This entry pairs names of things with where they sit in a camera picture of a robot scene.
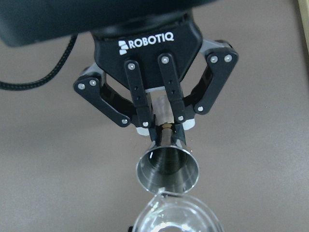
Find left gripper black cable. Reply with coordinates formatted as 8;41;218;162
0;33;78;91

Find steel measuring jigger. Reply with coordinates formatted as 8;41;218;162
136;127;199;194

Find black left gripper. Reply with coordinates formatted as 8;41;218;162
73;16;239;141

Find clear glass shaker cup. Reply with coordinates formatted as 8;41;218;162
130;190;224;232

